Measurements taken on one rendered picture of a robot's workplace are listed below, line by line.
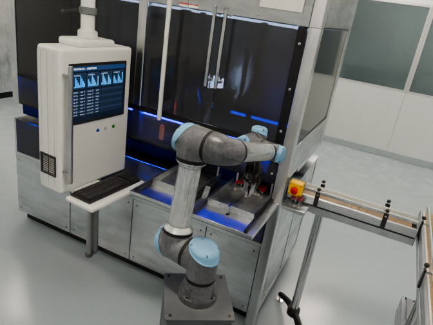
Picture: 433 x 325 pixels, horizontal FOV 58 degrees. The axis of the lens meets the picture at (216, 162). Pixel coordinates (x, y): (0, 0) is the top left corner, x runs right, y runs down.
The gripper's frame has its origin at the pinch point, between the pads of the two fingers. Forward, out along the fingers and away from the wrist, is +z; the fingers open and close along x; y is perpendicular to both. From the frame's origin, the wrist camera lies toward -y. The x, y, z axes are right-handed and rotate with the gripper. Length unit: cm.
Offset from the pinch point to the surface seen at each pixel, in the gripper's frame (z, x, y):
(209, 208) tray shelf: 11.6, -17.1, 6.7
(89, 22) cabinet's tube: -67, -95, 9
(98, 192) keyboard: 17, -75, 22
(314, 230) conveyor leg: 28, 31, -38
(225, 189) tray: 11.4, -19.6, -18.5
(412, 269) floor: 100, 106, -164
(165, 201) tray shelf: 11.6, -37.8, 14.8
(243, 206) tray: 11.4, -3.7, -7.7
